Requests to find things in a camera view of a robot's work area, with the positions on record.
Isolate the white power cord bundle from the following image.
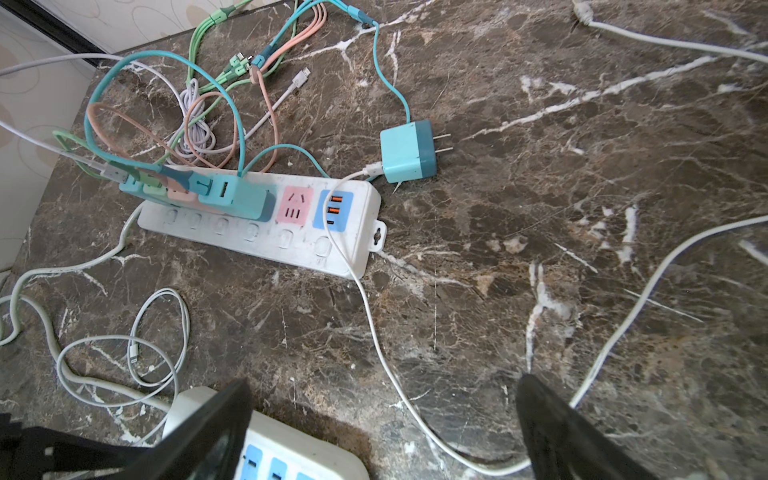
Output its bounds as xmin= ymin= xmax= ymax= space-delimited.
xmin=0 ymin=203 xmax=175 ymax=415

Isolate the pink charger plug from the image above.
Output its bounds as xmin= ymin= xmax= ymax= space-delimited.
xmin=167 ymin=181 xmax=198 ymax=205

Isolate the green charging cable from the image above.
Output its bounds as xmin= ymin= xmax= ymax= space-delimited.
xmin=52 ymin=0 xmax=301 ymax=181

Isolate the white lilac usb cable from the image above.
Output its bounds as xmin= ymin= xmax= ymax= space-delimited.
xmin=0 ymin=52 xmax=313 ymax=184

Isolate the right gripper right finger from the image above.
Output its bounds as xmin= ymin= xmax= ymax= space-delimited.
xmin=516 ymin=374 xmax=656 ymax=479

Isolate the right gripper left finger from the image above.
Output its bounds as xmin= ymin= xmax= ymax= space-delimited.
xmin=113 ymin=380 xmax=252 ymax=479

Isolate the green charger plug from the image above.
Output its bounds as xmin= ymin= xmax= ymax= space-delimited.
xmin=141 ymin=173 xmax=168 ymax=202

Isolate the pink multi-head cable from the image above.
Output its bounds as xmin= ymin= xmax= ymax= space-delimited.
xmin=86 ymin=2 xmax=328 ymax=175

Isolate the teal charger plug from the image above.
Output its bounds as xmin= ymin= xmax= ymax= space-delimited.
xmin=380 ymin=120 xmax=438 ymax=183
xmin=198 ymin=174 xmax=276 ymax=222
xmin=119 ymin=175 xmax=144 ymax=198

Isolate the long white power strip pastel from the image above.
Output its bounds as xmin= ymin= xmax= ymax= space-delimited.
xmin=137 ymin=172 xmax=388 ymax=279

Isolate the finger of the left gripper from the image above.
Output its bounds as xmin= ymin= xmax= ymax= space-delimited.
xmin=1 ymin=413 xmax=149 ymax=479

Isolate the teal multi-head cable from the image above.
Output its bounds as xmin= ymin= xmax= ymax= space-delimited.
xmin=82 ymin=0 xmax=412 ymax=181

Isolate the short white power strip blue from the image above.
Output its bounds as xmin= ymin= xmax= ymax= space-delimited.
xmin=163 ymin=382 xmax=369 ymax=479

